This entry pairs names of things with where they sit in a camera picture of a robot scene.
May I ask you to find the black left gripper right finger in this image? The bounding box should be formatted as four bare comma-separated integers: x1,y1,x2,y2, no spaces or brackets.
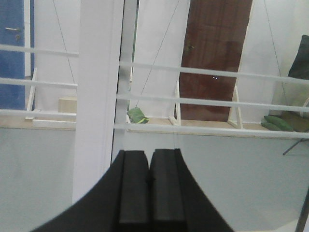
150,149,233,232

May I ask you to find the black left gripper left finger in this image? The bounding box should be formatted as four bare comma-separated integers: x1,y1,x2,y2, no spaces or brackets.
35,150,150,232

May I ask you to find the white sliding glass door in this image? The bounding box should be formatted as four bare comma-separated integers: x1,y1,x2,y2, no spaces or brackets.
72,0,309,208

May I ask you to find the brown wooden door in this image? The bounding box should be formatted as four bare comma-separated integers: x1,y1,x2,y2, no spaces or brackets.
180,0,253,121

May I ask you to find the blue door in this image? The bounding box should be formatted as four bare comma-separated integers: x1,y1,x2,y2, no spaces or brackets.
0,0,34,110

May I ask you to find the green sandbag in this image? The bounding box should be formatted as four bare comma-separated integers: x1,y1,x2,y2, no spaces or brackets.
127,107,149,124

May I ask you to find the white fixed glass panel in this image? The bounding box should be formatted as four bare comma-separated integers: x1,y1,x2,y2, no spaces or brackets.
0,0,81,119

